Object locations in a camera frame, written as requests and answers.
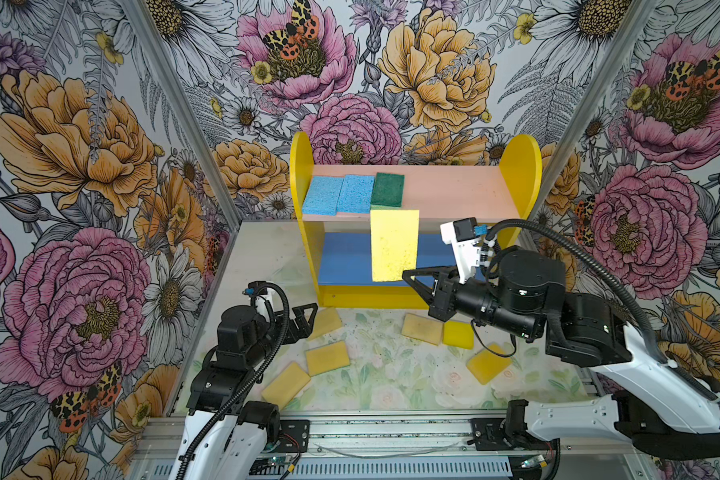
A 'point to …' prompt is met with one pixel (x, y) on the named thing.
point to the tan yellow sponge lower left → (285, 385)
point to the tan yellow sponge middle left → (327, 357)
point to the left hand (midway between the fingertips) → (303, 319)
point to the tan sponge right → (423, 329)
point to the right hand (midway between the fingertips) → (408, 285)
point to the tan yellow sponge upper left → (326, 319)
